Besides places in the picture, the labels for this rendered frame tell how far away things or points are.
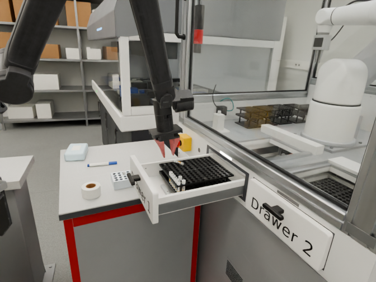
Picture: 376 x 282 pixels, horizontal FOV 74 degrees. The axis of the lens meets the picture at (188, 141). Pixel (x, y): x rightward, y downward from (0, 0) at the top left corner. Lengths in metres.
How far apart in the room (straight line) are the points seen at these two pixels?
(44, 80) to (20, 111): 0.65
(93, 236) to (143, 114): 0.85
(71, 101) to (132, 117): 3.48
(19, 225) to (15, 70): 0.96
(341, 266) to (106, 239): 0.80
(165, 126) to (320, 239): 0.52
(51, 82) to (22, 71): 3.93
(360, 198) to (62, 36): 4.75
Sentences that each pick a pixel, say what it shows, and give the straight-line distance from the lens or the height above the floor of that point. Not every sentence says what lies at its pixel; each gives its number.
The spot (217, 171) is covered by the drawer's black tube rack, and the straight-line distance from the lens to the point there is 0.93.
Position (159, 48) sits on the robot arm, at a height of 1.31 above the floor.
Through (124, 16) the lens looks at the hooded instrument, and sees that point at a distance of 1.57.
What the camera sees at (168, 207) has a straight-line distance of 0.80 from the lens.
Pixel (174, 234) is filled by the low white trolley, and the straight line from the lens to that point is 1.22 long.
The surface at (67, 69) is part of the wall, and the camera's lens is 4.98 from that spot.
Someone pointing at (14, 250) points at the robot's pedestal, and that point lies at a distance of 1.55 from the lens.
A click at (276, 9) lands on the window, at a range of 0.81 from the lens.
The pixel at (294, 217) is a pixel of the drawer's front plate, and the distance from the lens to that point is 0.75.
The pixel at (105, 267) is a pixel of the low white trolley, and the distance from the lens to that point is 1.21.
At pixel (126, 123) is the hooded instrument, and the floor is 0.86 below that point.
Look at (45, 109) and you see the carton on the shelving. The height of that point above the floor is 0.29.
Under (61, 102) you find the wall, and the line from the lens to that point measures 5.08.
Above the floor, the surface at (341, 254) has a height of 0.89.
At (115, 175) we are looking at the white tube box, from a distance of 1.12.
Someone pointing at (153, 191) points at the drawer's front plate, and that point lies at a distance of 0.74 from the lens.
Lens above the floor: 1.32
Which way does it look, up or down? 20 degrees down
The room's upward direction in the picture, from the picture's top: 3 degrees clockwise
